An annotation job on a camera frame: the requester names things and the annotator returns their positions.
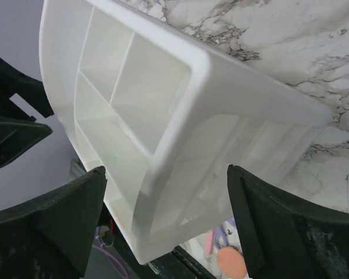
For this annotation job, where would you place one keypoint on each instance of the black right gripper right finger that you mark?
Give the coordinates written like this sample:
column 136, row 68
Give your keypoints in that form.
column 283, row 235

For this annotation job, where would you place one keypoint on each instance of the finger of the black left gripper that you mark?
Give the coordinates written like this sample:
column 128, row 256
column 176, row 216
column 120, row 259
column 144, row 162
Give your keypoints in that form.
column 18, row 136
column 31, row 90

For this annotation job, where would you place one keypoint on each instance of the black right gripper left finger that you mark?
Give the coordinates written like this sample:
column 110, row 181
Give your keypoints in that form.
column 51, row 236

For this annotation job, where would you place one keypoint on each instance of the purple eyelash curler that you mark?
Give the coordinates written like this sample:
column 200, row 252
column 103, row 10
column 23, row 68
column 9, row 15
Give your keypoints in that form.
column 226, row 234

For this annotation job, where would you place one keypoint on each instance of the white plastic drawer organizer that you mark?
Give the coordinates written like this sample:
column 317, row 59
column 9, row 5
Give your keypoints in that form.
column 166, row 115

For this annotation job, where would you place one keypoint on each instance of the orange round makeup sponge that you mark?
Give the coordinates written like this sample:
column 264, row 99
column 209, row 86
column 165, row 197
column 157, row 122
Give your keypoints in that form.
column 231, row 262

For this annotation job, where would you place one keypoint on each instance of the pink nail file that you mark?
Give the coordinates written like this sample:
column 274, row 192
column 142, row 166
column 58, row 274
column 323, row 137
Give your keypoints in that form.
column 210, row 242

